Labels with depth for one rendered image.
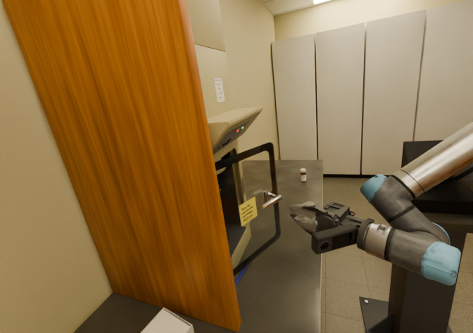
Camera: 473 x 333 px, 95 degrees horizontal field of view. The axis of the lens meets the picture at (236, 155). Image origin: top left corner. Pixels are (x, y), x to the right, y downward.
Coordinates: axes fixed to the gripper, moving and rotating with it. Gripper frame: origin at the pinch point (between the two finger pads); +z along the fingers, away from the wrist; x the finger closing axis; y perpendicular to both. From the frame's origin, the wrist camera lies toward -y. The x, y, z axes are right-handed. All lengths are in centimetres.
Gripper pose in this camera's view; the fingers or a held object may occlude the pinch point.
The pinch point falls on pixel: (292, 212)
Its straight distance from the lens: 70.2
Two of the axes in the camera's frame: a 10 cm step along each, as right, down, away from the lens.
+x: -1.3, -9.5, -2.8
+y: 7.4, -2.8, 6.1
